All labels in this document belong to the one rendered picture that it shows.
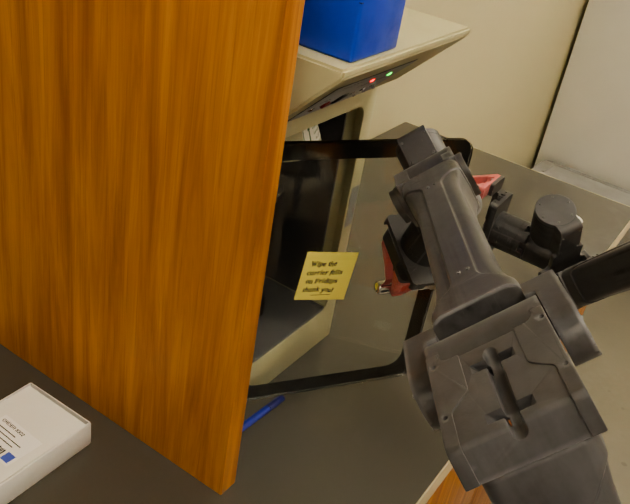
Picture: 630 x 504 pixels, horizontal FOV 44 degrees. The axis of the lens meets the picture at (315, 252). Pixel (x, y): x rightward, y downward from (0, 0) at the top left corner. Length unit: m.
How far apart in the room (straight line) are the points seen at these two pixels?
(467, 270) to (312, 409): 0.69
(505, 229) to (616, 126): 2.82
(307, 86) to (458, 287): 0.36
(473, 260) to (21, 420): 0.72
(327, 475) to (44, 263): 0.48
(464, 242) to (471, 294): 0.09
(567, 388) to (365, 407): 0.85
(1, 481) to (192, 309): 0.31
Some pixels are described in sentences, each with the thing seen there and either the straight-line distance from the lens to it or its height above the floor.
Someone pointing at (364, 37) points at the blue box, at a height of 1.54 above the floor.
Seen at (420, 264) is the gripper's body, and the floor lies 1.28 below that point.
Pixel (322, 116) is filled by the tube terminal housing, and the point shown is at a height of 1.38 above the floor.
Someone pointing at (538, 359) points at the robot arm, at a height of 1.51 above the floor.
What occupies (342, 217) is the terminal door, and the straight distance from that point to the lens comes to 0.99.
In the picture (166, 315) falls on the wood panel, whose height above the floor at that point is 1.17.
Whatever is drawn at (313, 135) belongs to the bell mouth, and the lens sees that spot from 1.08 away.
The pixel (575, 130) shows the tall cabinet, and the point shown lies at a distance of 4.04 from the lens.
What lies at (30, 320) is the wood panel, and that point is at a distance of 1.20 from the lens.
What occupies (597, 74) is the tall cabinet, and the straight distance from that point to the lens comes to 3.96.
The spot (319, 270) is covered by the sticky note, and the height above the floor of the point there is 1.21.
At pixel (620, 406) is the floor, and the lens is 3.08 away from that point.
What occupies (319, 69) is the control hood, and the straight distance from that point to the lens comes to 0.81.
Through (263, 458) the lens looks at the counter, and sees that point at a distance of 1.12.
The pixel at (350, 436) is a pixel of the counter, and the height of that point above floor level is 0.94.
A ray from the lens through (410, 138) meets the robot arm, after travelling 0.91.
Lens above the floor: 1.75
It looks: 31 degrees down
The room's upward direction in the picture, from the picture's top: 10 degrees clockwise
